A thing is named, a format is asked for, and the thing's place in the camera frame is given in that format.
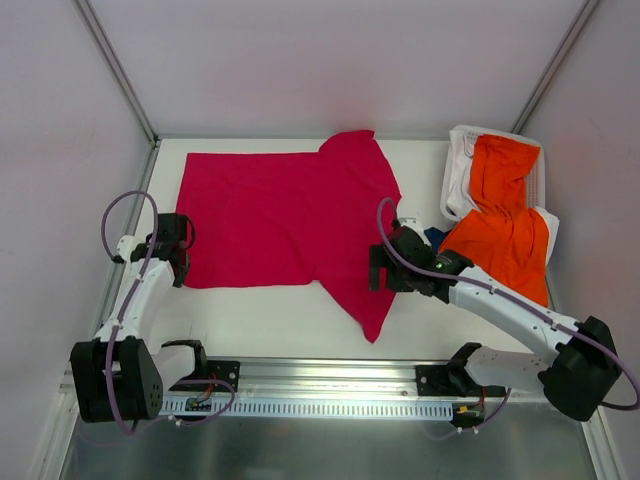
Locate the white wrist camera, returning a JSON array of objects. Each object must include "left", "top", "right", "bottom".
[
  {"left": 399, "top": 217, "right": 423, "bottom": 230},
  {"left": 112, "top": 235, "right": 136, "bottom": 264}
]

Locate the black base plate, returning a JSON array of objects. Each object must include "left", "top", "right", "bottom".
[
  {"left": 170, "top": 359, "right": 241, "bottom": 393},
  {"left": 415, "top": 364, "right": 506, "bottom": 398}
]

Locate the magenta t shirt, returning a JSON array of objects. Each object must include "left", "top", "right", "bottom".
[{"left": 176, "top": 130, "right": 401, "bottom": 342}]

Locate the aluminium frame post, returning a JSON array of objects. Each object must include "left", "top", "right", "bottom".
[
  {"left": 510, "top": 0, "right": 602, "bottom": 134},
  {"left": 72, "top": 0, "right": 159, "bottom": 146}
]

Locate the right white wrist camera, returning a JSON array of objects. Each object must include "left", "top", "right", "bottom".
[{"left": 399, "top": 217, "right": 423, "bottom": 230}]

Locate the right aluminium frame post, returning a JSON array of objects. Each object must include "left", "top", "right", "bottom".
[{"left": 510, "top": 0, "right": 602, "bottom": 134}]

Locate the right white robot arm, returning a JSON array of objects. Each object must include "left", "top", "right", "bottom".
[{"left": 369, "top": 222, "right": 622, "bottom": 422}]

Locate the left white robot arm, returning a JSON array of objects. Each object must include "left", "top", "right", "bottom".
[{"left": 70, "top": 213, "right": 209, "bottom": 423}]

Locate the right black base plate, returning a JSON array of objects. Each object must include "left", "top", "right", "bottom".
[{"left": 415, "top": 364, "right": 506, "bottom": 398}]

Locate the orange t shirt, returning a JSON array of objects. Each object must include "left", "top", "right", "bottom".
[{"left": 440, "top": 135, "right": 550, "bottom": 307}]

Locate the white t shirt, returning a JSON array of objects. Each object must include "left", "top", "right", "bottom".
[{"left": 444, "top": 128, "right": 562, "bottom": 266}]

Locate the left aluminium frame post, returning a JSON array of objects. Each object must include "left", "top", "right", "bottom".
[{"left": 72, "top": 0, "right": 159, "bottom": 146}]

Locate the white slotted cable duct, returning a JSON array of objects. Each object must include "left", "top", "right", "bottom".
[{"left": 159, "top": 395, "right": 454, "bottom": 422}]

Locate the aluminium mounting rail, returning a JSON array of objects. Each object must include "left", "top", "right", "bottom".
[{"left": 59, "top": 356, "right": 600, "bottom": 405}]

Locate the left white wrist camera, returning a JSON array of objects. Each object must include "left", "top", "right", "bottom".
[{"left": 112, "top": 235, "right": 136, "bottom": 264}]

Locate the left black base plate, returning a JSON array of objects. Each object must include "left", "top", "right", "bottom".
[{"left": 170, "top": 359, "right": 241, "bottom": 393}]

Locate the white laundry basket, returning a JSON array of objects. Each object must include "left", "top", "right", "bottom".
[{"left": 439, "top": 123, "right": 546, "bottom": 221}]

